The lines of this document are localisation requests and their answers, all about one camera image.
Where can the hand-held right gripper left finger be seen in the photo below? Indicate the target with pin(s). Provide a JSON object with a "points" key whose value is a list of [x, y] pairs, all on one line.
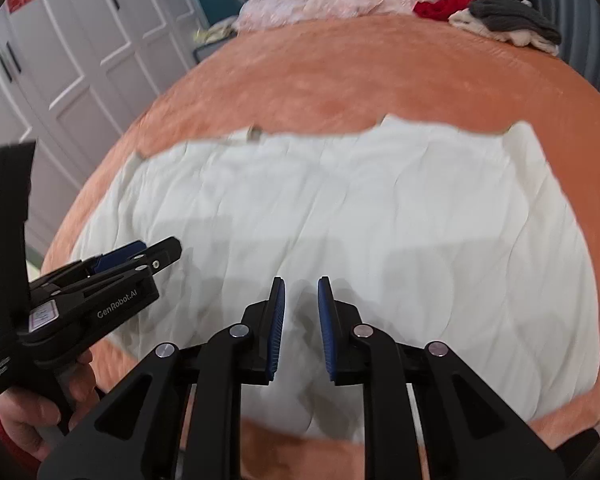
{"points": [[275, 330]]}

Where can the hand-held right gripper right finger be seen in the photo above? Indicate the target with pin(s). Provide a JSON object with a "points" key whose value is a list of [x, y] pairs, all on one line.
{"points": [[326, 330]]}

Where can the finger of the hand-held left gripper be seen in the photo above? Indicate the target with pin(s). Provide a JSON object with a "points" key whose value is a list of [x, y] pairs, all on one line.
{"points": [[165, 250], [122, 252]]}

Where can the white quilted jacket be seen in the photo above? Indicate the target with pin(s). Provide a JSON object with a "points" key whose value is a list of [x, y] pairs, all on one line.
{"points": [[380, 235]]}

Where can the person's left forearm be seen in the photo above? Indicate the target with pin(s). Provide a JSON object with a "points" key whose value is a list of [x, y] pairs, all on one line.
{"points": [[0, 425]]}

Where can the person's left hand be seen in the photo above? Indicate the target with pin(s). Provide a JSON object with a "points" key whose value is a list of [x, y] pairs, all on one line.
{"points": [[25, 410]]}

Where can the white wardrobe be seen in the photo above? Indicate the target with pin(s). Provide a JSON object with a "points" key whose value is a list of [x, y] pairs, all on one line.
{"points": [[80, 60]]}

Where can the grey nightstand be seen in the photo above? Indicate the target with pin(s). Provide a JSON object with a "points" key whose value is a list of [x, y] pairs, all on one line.
{"points": [[205, 52]]}

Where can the yellow cloth pile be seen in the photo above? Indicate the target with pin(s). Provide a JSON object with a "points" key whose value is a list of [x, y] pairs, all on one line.
{"points": [[215, 30]]}

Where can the orange plush blanket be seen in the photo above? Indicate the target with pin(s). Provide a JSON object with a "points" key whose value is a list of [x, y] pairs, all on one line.
{"points": [[330, 75]]}

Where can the pink floral quilt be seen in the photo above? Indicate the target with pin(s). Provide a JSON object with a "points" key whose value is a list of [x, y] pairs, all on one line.
{"points": [[330, 0]]}

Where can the cream garment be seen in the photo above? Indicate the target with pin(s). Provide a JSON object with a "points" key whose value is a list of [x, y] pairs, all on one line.
{"points": [[467, 22]]}

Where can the grey knit sweater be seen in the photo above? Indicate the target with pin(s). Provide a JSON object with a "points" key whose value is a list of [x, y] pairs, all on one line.
{"points": [[510, 17]]}

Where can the grey curtain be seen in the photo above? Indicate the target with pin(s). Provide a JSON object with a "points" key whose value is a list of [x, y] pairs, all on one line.
{"points": [[580, 20]]}

